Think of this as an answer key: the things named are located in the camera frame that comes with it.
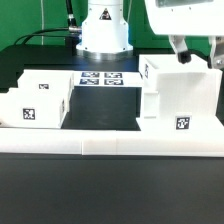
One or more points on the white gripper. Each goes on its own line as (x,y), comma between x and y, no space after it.
(190,18)

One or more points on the white drawer cabinet box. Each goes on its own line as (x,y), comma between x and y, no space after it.
(178,96)

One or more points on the white drawer with tag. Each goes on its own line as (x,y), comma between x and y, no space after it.
(53,81)
(33,109)

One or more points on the white drawer front with tag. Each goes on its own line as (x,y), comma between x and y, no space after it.
(33,109)

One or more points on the white marker sheet with tags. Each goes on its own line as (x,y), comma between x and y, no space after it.
(107,79)

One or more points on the white U-shaped fence wall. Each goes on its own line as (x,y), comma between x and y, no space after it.
(201,141)

